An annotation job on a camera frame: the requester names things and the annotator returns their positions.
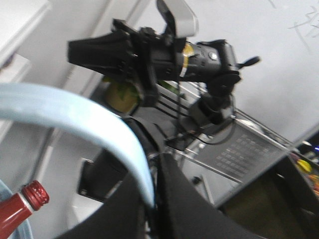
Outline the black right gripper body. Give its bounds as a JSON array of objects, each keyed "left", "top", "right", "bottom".
[{"left": 67, "top": 19, "right": 184, "bottom": 107}]

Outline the red aluminium coke bottle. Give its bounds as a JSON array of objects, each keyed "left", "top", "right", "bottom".
[{"left": 0, "top": 180, "right": 50, "bottom": 239}]

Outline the light blue plastic basket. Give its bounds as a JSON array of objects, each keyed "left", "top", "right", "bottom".
[{"left": 0, "top": 83, "right": 154, "bottom": 239}]

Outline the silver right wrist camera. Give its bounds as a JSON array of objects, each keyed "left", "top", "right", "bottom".
[{"left": 156, "top": 0, "right": 198, "bottom": 39}]

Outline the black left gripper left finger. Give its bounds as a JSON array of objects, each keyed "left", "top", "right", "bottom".
[{"left": 59, "top": 174, "right": 145, "bottom": 239}]

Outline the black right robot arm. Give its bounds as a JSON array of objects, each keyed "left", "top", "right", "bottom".
[{"left": 67, "top": 19, "right": 260, "bottom": 122}]

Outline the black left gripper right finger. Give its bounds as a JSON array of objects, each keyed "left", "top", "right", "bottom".
[{"left": 158, "top": 153, "right": 259, "bottom": 239}]

